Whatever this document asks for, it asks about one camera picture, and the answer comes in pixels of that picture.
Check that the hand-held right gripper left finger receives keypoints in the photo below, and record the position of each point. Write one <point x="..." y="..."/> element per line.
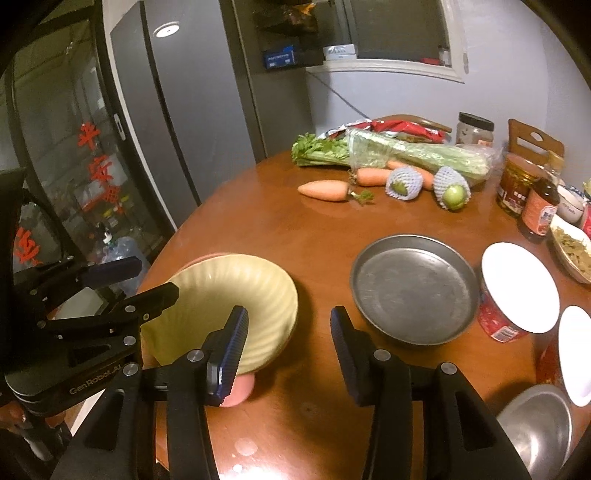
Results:
<point x="233" y="355"/>

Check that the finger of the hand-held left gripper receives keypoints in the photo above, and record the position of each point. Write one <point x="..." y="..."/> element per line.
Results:
<point x="115" y="272"/>
<point x="147" y="300"/>

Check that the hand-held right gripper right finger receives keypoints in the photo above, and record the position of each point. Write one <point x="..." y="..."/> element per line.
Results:
<point x="344" y="355"/>

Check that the yellow ribbed bowl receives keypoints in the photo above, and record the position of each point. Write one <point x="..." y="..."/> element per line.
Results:
<point x="258" y="295"/>

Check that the round metal plate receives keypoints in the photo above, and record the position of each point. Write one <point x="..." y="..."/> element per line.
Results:
<point x="415" y="290"/>

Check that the white-lidded red noodle cup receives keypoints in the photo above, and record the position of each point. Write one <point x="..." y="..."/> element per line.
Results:
<point x="577" y="355"/>
<point x="519" y="286"/>

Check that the large steel bowl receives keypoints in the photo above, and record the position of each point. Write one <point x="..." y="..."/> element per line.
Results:
<point x="540" y="434"/>

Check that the person's left hand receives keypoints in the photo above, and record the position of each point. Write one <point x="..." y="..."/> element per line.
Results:
<point x="11" y="415"/>

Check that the clear water jug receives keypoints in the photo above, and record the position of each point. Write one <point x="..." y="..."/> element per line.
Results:
<point x="122" y="247"/>

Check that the red paper door decoration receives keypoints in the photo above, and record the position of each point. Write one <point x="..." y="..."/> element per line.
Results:
<point x="27" y="249"/>
<point x="99" y="166"/>

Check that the glass door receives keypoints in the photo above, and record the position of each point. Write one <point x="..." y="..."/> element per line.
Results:
<point x="60" y="115"/>

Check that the grey refrigerator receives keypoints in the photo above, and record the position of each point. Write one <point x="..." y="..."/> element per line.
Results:
<point x="207" y="115"/>

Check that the green fruit in foam net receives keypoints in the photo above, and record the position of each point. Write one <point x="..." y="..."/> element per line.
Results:
<point x="455" y="196"/>
<point x="404" y="182"/>

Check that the celery in plastic bag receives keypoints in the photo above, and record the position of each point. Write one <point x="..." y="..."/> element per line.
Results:
<point x="415" y="152"/>

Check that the red snack bag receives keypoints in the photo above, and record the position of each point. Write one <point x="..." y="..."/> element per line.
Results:
<point x="397" y="127"/>

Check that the cooking oil bottle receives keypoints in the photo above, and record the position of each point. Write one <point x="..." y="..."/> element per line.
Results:
<point x="515" y="184"/>

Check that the brown sauce bottle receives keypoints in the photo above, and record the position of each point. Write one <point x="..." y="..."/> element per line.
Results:
<point x="540" y="212"/>

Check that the white plate of vegetables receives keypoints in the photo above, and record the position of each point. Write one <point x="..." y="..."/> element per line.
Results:
<point x="572" y="249"/>

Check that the glass jar black lid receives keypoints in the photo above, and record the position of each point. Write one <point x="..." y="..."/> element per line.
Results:
<point x="474" y="134"/>

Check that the small white bowl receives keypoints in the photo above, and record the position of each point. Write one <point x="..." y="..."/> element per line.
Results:
<point x="570" y="210"/>

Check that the blue box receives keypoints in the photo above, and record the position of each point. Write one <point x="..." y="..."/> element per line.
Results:
<point x="281" y="56"/>

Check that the wooden chair with cutout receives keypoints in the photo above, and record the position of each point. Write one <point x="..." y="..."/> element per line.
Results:
<point x="519" y="134"/>

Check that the white flat box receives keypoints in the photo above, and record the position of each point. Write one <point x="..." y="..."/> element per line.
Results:
<point x="339" y="51"/>

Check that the black hanging storage rack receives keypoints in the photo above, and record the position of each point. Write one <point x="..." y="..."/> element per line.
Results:
<point x="286" y="21"/>

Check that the small jar on sill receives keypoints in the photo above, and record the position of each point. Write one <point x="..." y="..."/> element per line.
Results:
<point x="444" y="56"/>

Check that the white-framed window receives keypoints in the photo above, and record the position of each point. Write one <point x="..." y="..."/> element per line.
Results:
<point x="392" y="27"/>

